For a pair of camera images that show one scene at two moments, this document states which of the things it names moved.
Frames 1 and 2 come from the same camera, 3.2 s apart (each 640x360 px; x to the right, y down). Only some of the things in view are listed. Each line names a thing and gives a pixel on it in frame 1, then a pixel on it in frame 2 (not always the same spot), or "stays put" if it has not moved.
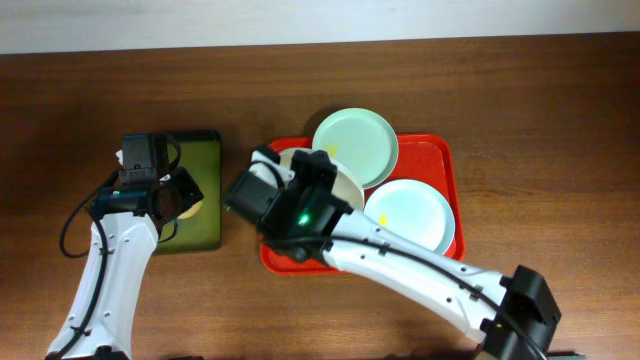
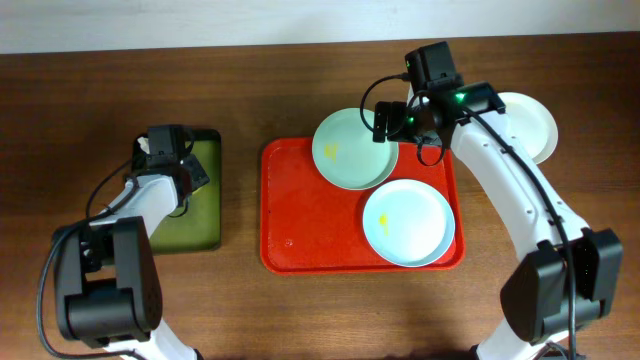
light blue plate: [413, 211] stays put
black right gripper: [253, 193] -> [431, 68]
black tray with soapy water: [201, 231] stays put
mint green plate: [361, 138] stays put
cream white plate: [345, 185] -> [532, 124]
